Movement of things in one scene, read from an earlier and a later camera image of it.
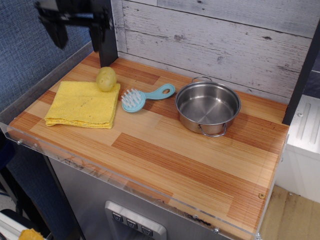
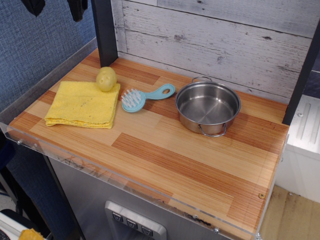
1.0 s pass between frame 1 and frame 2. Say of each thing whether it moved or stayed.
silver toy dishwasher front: stayed
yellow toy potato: stayed
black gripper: moved
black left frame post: stayed
